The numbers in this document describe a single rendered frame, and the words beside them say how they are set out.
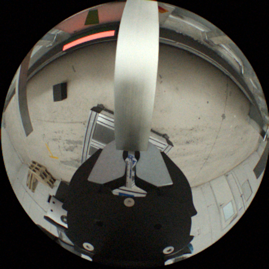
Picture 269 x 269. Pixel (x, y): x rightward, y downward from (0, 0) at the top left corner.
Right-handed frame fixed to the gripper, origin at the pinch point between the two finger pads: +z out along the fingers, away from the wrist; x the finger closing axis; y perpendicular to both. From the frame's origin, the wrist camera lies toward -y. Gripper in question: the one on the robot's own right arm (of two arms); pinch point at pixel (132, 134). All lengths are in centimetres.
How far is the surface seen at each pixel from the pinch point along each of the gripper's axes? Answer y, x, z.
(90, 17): -26.1, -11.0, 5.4
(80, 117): 29, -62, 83
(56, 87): -13, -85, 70
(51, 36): -28.9, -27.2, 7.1
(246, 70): -29, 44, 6
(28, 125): -1.7, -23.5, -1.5
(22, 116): -4.5, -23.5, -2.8
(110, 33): -21.3, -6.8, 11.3
